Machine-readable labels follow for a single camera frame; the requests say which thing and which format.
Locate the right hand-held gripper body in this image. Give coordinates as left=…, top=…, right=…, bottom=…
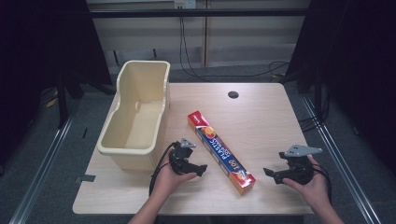
left=278, top=144, right=324, bottom=186

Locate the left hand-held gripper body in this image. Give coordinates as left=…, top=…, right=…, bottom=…
left=168, top=137, right=198, bottom=175

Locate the red and blue plastic wrap box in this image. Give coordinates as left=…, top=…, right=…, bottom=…
left=187, top=110, right=257, bottom=196

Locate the cream plastic bin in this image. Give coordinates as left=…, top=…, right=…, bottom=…
left=95, top=60, right=172, bottom=172

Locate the person's right hand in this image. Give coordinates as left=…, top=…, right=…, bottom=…
left=281, top=154, right=332, bottom=214

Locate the person's left hand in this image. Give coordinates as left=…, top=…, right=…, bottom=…
left=151, top=151, right=198, bottom=201

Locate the black floor tape strip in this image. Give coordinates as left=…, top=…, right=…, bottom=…
left=73, top=174, right=97, bottom=184

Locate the black curtain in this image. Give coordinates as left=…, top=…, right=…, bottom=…
left=281, top=0, right=396, bottom=176
left=0, top=0, right=114, bottom=167

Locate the black stand leg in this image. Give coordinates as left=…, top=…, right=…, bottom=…
left=55, top=74, right=70, bottom=130

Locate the black horizontal bar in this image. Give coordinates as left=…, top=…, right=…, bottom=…
left=89, top=8, right=308, bottom=19

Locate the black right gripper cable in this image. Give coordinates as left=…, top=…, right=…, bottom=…
left=311, top=162, right=333, bottom=204

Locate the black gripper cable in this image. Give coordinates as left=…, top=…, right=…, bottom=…
left=311, top=162, right=333, bottom=204
left=148, top=140, right=182, bottom=198

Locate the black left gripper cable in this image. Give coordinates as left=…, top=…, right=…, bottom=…
left=148, top=140, right=182, bottom=198

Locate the metal floor rail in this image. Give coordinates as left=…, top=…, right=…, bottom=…
left=8, top=106, right=79, bottom=224
left=299, top=92, right=383, bottom=224

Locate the bundle of black floor cables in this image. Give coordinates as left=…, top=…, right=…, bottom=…
left=297, top=92, right=332, bottom=133

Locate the black floor cable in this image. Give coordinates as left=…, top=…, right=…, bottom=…
left=199, top=61, right=291, bottom=83

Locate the black hanging wall cable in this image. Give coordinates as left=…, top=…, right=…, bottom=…
left=178, top=17, right=210, bottom=83

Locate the yellow floor cable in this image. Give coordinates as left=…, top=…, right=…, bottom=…
left=46, top=89, right=60, bottom=109

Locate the white wall socket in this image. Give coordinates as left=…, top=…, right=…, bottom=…
left=174, top=0, right=197, bottom=9

